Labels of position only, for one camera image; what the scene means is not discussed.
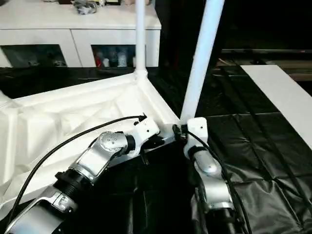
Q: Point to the black cabinet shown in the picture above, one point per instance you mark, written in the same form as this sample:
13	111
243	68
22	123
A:
263	22

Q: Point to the white sideboard with glass doors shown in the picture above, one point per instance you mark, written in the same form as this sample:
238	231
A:
73	24

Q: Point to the white plastic table leg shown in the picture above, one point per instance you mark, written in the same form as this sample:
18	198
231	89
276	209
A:
202	53
141	39
4	100

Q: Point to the black mat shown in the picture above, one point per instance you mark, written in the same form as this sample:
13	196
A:
263	146

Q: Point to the shiny silver ornament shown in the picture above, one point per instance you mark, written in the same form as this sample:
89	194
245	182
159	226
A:
85	6

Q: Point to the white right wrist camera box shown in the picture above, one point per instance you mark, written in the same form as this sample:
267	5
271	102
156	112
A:
197	129

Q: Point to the white plastic table top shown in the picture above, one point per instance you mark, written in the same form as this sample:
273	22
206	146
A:
58	112

